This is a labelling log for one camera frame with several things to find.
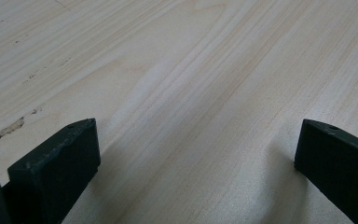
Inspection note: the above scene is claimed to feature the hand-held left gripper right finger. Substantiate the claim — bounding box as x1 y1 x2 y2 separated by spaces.
294 119 358 224

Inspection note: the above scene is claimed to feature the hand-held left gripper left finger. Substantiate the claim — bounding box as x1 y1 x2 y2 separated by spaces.
7 118 102 224

